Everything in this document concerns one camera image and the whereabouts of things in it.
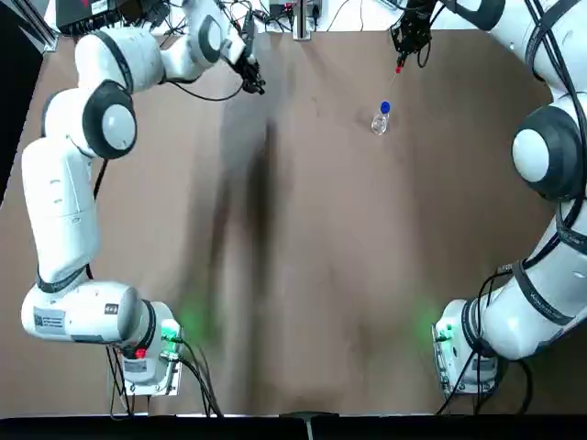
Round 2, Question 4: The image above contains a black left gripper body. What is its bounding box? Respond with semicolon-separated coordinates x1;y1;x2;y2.
228;45;259;79

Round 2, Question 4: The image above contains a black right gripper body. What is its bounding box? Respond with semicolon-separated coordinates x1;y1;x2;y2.
397;0;435;38

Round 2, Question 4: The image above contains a clear bottle with blue collar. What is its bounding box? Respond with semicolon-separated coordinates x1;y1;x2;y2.
370;100;393;137

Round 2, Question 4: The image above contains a black power supply box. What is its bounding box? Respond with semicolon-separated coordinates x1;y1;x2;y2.
268;0;295;20

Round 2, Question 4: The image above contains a black computer box red logo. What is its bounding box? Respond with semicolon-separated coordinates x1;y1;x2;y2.
57;0;184;35

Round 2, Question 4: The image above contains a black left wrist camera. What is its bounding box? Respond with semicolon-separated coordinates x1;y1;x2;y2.
241;8;258;48

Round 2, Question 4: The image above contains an aluminium profile post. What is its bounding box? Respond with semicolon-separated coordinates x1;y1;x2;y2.
292;0;314;41

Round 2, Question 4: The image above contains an aluminium frame rail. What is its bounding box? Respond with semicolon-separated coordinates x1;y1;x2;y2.
27;11;59;55

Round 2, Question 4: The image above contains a black base cable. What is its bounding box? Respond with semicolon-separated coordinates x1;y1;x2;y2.
502;352;535;416
173;337;226;418

